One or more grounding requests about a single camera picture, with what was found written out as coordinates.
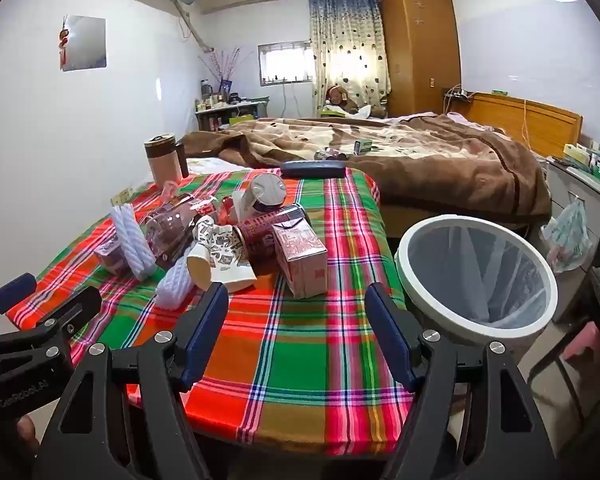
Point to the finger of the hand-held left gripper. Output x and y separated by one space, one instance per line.
77 307
12 288

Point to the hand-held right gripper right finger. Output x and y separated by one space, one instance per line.
387 332

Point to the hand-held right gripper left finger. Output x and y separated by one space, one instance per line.
207 332

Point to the white foam net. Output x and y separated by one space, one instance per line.
130 242
176 285

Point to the printed paper cup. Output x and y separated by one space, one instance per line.
220 255

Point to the red drink carton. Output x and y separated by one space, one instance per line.
302 262

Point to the white trash bin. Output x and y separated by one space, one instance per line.
480 270

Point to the red drink can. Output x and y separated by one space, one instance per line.
262 235

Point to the clear plastic bottle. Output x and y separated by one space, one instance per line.
172 222

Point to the white carton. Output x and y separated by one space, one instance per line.
239 207

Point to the white cup with foil lid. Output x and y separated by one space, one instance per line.
269 192

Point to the person's left hand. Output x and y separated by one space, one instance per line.
27 432

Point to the plaid tablecloth table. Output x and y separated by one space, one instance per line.
300 360

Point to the bed with brown blanket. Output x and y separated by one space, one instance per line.
430 170

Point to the white floral bedsheet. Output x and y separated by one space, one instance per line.
210 164

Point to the brown thermos cup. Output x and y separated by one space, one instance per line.
165 160

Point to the dark glasses case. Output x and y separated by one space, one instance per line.
312 170

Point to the small green box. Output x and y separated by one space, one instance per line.
362 147

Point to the shiny crumpled wrapper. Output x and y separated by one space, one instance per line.
330 154

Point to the pink stool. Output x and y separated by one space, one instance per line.
582 337

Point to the hanging plastic bag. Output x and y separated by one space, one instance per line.
567 240

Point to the white shelf desk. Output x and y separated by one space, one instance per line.
245 110

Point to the row of cosmetic bottles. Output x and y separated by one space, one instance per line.
212 97

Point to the grey bedside cabinet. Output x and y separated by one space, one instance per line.
577 187

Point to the brown teddy bear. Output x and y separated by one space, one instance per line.
336 96

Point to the power strip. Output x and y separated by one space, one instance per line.
460 94

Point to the red hanging ornament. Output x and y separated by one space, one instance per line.
65 40

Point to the wooden headboard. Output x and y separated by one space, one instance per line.
540 122

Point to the vase with purple branches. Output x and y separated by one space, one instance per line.
225 72

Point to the pile of medicine boxes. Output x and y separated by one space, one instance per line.
582 156

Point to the small window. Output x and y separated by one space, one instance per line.
285 62

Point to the wooden wardrobe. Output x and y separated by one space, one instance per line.
420 50

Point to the patterned curtain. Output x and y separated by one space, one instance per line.
350 45

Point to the white air conditioner pipe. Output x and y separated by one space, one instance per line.
195 30

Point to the wall socket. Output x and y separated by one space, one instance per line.
122 196

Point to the silver wall mirror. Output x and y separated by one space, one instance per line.
87 40

